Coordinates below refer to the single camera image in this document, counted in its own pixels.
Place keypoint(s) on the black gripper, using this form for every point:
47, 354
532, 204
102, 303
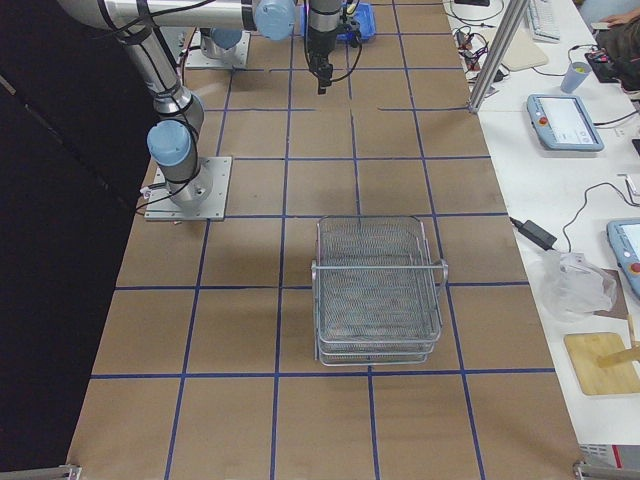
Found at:
318, 42

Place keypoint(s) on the beige mouse pad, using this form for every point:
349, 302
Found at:
523, 53

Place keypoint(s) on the blue teach pendant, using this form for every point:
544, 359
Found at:
562, 123
623, 238

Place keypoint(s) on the blue plastic tray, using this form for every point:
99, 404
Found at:
364, 15

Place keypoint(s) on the white keyboard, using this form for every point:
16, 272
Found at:
541, 21

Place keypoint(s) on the blue plastic cup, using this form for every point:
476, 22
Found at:
575, 75

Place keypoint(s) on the aluminium frame post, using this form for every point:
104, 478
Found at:
504, 34

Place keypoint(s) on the clear plastic bag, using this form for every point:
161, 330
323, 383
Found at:
571, 285

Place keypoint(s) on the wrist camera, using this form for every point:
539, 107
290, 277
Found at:
348, 28

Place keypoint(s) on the wooden cutting board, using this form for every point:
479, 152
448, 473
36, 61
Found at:
602, 363

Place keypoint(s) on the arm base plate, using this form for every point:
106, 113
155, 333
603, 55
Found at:
212, 51
203, 198

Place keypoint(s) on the black power adapter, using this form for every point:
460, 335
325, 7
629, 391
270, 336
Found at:
535, 233

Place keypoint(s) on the black curtain panel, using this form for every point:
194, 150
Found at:
74, 118

